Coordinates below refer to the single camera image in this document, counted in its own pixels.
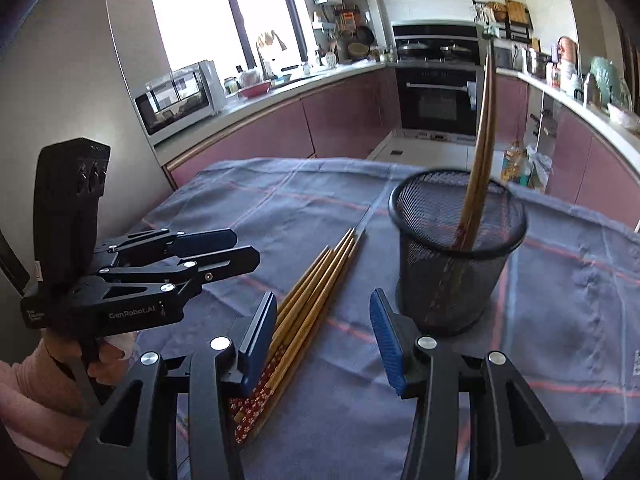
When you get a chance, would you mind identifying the black mesh utensil cup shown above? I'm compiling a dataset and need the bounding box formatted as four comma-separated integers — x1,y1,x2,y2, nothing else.
388,169,528,336

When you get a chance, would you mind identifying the wall spice rack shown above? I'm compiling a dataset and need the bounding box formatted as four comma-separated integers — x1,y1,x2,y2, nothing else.
472,0,534,46

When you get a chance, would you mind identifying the pink bowl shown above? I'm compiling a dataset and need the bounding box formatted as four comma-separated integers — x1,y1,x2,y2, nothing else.
239,81,271,99

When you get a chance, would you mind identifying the white microwave oven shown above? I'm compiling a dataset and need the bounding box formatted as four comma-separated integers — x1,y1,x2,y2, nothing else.
132,60,227,146

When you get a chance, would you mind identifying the steel pot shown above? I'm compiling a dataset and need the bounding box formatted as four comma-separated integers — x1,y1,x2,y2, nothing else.
524,48,551,79

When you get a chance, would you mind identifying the cooking oil bottle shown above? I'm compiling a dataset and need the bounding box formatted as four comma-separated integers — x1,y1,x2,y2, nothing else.
500,140,523,182

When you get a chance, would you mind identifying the black built-in oven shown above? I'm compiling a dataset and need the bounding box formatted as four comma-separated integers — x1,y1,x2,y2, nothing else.
392,20,486,143

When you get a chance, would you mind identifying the left hand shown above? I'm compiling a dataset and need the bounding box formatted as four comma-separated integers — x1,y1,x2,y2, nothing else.
42,328,137,386

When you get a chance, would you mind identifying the plaid grey tablecloth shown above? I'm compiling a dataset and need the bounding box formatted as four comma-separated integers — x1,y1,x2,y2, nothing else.
138,159,639,479

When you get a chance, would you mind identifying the black camera box left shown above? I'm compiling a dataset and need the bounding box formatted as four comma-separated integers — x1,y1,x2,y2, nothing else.
34,138,111,294

